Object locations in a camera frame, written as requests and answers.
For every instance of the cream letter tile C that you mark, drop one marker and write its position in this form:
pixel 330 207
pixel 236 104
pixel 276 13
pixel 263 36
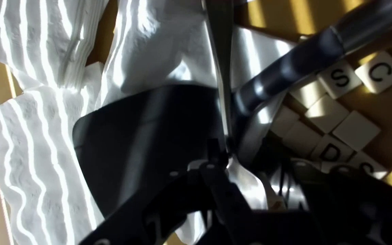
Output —
pixel 380 71

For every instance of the cream letter tile S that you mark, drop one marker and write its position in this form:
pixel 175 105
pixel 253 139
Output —
pixel 341 79
pixel 368 165

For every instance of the folded white paper towel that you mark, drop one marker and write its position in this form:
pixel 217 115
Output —
pixel 24 36
pixel 33 172

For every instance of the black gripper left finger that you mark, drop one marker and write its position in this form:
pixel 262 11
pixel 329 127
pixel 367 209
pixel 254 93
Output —
pixel 170 204

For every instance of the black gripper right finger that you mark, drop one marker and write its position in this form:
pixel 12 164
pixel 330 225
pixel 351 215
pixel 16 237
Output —
pixel 355 209

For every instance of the cream square tile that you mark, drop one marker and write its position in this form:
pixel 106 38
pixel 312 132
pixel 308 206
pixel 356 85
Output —
pixel 356 131
pixel 285 120
pixel 307 93
pixel 302 138
pixel 327 113

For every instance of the cream letter tile D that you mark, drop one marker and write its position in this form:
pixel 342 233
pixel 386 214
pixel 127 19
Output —
pixel 333 151

